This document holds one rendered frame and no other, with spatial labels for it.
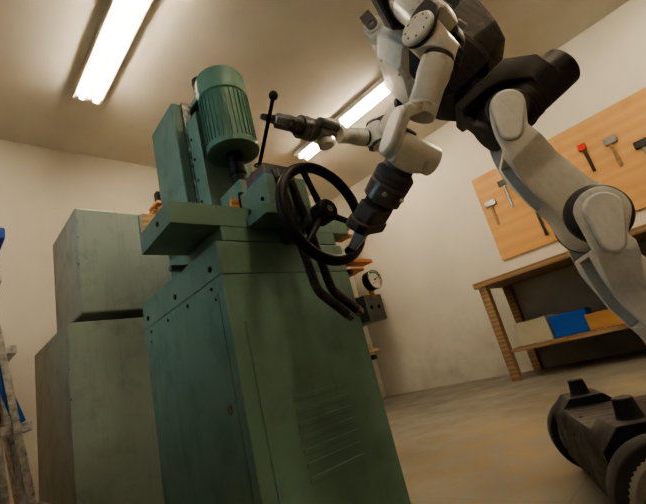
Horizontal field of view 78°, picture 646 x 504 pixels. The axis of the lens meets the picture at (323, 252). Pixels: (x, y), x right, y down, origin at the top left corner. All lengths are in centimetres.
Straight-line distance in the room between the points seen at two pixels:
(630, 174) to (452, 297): 191
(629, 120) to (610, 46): 69
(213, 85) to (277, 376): 98
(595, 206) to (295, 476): 91
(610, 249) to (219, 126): 114
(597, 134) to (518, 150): 315
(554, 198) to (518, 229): 317
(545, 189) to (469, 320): 346
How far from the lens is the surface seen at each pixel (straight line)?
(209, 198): 141
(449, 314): 462
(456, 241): 456
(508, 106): 119
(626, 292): 113
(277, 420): 100
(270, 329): 102
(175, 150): 161
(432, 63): 94
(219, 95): 148
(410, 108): 88
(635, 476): 89
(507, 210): 435
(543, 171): 116
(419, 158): 87
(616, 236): 109
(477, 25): 132
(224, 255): 103
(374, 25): 143
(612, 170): 418
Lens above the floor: 42
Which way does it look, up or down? 17 degrees up
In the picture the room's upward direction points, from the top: 14 degrees counter-clockwise
